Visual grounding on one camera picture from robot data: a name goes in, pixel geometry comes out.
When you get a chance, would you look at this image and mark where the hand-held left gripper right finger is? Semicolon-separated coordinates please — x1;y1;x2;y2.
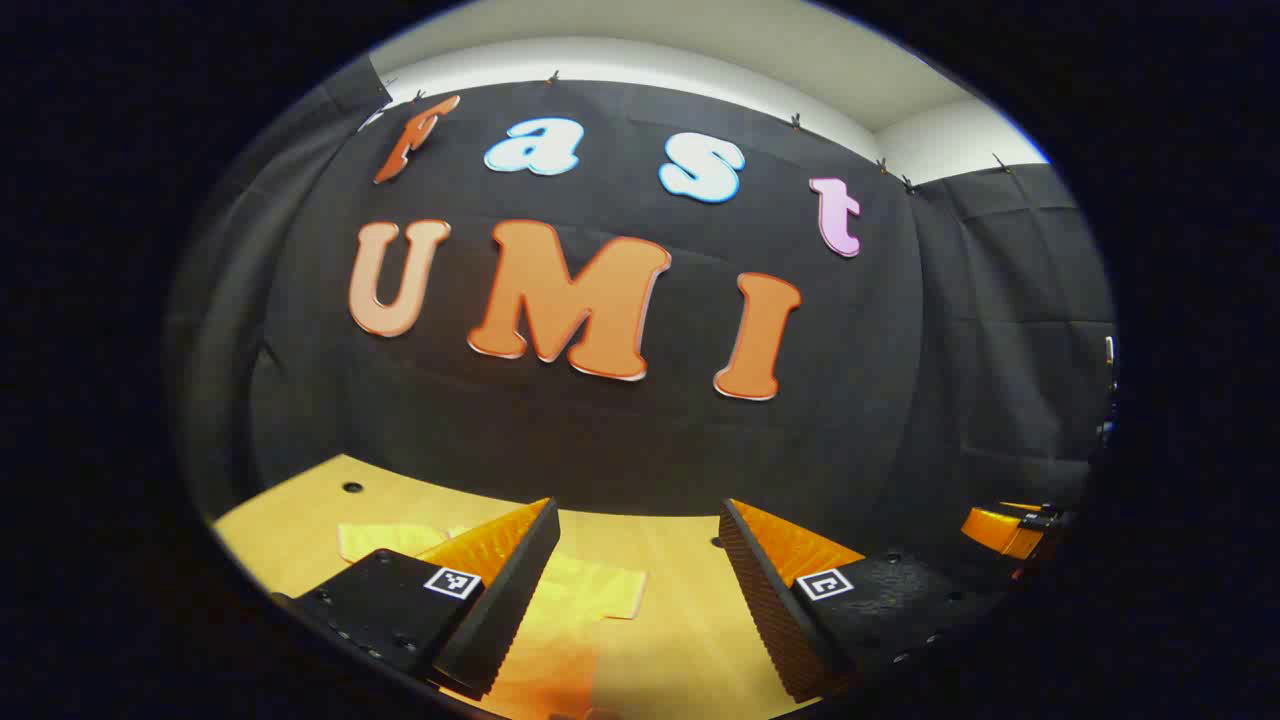
718;497;1016;704

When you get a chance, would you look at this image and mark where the orange T-shirt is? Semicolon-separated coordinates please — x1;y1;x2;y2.
338;520;646;720

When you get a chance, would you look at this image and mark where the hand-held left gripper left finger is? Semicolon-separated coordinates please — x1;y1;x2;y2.
270;497;562;699

